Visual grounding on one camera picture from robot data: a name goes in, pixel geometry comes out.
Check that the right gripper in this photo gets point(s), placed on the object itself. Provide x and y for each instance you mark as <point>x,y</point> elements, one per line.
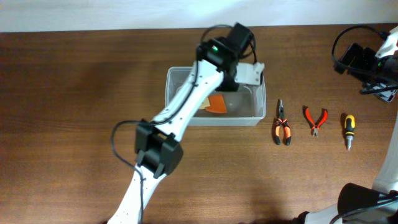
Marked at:
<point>363,55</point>

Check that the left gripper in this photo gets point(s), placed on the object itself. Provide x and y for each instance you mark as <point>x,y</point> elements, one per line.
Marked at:
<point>230,86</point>

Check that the yellow black stubby screwdriver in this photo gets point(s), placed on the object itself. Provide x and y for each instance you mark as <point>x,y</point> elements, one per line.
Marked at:
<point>349,131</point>

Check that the clear plastic container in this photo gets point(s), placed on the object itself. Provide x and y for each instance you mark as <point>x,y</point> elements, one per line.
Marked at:
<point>245,107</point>

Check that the orange scraper wooden handle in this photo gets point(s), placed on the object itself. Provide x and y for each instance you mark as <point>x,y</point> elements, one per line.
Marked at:
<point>214,104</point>

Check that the small red side cutters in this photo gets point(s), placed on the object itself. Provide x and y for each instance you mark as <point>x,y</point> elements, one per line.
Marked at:
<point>315,124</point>

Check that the orange black needle-nose pliers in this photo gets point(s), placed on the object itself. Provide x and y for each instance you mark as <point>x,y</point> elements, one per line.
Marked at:
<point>282,123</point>

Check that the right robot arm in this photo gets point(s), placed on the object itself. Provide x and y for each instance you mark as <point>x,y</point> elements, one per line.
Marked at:
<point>358,204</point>

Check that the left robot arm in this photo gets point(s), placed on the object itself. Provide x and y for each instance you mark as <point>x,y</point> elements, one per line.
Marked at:
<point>218,66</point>

